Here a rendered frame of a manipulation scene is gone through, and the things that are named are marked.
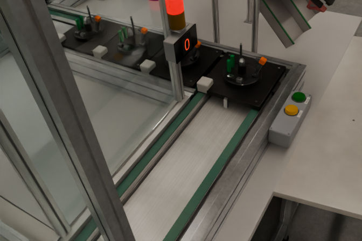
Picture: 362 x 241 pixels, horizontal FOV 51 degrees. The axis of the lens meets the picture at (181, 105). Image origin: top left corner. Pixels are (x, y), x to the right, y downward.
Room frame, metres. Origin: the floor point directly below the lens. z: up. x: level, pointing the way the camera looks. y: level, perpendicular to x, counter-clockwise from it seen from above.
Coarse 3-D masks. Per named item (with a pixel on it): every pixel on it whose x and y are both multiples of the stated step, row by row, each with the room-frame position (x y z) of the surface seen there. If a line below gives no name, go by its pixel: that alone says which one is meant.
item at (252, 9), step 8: (216, 0) 1.34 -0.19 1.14; (248, 0) 1.61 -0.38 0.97; (256, 0) 1.23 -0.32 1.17; (216, 8) 1.34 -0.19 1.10; (248, 8) 1.61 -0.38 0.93; (256, 8) 1.23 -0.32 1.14; (216, 16) 1.34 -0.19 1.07; (248, 16) 1.61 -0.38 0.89; (256, 16) 1.23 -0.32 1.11; (216, 24) 1.34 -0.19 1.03; (256, 24) 1.23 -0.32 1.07; (216, 32) 1.34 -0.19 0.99; (256, 32) 1.23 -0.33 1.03; (216, 40) 1.34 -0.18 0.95; (256, 40) 1.24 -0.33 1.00; (256, 48) 1.24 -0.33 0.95
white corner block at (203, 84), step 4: (204, 76) 1.07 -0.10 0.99; (200, 80) 1.05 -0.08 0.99; (204, 80) 1.05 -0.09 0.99; (208, 80) 1.04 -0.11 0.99; (212, 80) 1.04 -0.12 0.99; (200, 84) 1.03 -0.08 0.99; (204, 84) 1.02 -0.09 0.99; (208, 84) 1.02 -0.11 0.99; (200, 88) 1.03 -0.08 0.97; (204, 88) 1.02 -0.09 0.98; (208, 88) 1.02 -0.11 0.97; (204, 92) 1.02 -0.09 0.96
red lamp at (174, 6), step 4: (168, 0) 0.97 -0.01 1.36; (172, 0) 0.96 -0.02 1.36; (176, 0) 0.96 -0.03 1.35; (180, 0) 0.97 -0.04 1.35; (168, 4) 0.97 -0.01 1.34; (172, 4) 0.96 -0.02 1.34; (176, 4) 0.96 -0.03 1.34; (180, 4) 0.97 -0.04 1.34; (168, 8) 0.97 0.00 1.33; (172, 8) 0.96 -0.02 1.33; (176, 8) 0.96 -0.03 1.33; (180, 8) 0.96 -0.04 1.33; (168, 12) 0.97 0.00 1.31; (172, 12) 0.96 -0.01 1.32; (176, 12) 0.96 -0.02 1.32; (180, 12) 0.96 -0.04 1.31
